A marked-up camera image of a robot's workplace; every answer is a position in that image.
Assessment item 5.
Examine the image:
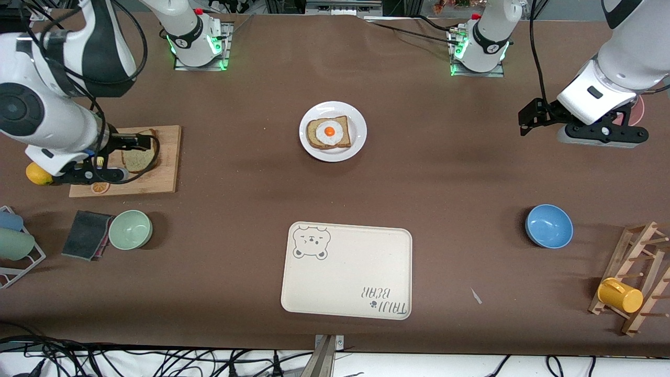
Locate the black floor cable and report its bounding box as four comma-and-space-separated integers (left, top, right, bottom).
0, 335, 315, 377

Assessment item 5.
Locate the white wire rack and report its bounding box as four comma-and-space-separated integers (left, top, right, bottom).
0, 206, 47, 289

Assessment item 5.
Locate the plain brown bread slice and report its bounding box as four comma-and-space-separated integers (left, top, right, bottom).
121, 129, 159, 174

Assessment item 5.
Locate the white round plate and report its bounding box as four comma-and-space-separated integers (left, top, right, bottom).
299, 101, 367, 163

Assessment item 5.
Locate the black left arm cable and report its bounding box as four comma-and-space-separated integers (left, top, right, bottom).
529, 0, 551, 106

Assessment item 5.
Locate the light blue cup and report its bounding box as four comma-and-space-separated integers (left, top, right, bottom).
0, 209, 24, 231

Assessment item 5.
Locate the yellow lemon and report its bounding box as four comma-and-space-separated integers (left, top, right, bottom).
26, 162, 54, 186

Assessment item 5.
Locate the metal bracket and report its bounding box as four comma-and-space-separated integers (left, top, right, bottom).
301, 334, 345, 377

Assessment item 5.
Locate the cream tray with bear print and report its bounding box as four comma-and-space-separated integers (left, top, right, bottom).
281, 221, 413, 320

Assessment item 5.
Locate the wooden cup rack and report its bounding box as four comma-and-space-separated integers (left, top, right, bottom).
588, 221, 670, 337

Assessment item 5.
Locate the dark grey folded cloth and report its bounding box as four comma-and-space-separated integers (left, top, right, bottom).
61, 210, 115, 261

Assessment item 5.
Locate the yellow cup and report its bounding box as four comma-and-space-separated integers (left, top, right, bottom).
597, 278, 644, 314

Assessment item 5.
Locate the black table cable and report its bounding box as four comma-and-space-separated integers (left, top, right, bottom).
364, 20, 461, 45

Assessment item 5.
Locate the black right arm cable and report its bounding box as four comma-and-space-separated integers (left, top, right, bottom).
21, 0, 160, 184

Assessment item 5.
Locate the pink plate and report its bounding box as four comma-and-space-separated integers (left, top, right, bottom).
612, 94, 646, 127

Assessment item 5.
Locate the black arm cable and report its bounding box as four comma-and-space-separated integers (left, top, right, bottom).
529, 0, 551, 106
21, 0, 160, 184

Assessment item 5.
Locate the pale green bowl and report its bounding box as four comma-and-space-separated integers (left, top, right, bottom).
108, 210, 153, 250

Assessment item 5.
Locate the fried egg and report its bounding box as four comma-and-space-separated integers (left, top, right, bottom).
316, 119, 344, 147

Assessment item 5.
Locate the aluminium frame rail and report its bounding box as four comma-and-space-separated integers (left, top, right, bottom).
306, 0, 383, 16

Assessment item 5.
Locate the blue bowl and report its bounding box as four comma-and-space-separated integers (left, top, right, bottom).
525, 204, 574, 249

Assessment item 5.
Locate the wooden cutting board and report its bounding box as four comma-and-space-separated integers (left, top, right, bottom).
69, 125, 182, 198

